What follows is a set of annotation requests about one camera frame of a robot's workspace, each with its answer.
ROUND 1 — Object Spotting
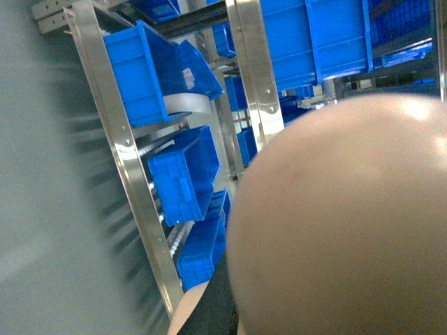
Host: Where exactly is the blue plastic bin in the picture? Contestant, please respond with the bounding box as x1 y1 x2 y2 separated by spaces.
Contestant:
147 125 221 227
104 20 186 128
176 40 224 101
261 0 373 91
177 188 231 291

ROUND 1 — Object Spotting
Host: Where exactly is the beige plastic dustpan scoop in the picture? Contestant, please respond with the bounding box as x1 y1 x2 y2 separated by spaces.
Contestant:
169 94 446 334

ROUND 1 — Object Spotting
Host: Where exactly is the steel shelf rack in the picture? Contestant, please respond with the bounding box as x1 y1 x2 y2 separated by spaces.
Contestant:
31 1 446 315

